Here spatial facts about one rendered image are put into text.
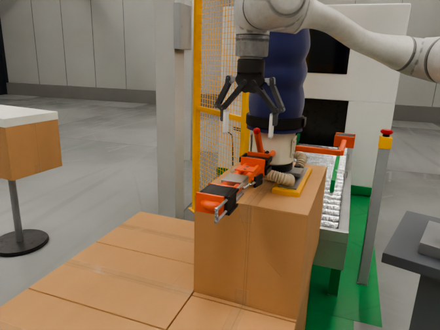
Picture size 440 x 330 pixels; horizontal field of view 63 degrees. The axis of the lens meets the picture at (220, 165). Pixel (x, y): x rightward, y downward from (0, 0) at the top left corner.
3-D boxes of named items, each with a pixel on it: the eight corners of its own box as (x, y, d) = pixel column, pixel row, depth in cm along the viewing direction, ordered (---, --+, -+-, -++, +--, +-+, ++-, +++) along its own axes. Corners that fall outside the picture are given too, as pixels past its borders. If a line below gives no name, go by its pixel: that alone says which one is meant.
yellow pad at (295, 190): (289, 168, 163) (290, 158, 162) (311, 171, 160) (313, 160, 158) (271, 193, 133) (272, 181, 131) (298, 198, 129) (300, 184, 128)
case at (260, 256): (241, 228, 194) (245, 156, 182) (318, 243, 180) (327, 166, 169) (193, 291, 140) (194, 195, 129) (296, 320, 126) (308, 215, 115)
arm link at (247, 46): (241, 36, 103) (240, 59, 104) (230, 34, 94) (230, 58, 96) (273, 36, 100) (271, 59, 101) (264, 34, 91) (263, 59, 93)
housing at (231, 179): (227, 186, 109) (228, 172, 108) (249, 190, 107) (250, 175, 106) (219, 194, 103) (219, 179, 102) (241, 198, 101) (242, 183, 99)
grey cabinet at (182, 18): (185, 50, 273) (185, 6, 264) (192, 50, 271) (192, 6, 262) (173, 48, 254) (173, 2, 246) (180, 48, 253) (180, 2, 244)
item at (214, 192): (208, 199, 98) (208, 182, 97) (234, 203, 95) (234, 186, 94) (195, 211, 91) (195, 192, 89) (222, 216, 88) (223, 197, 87)
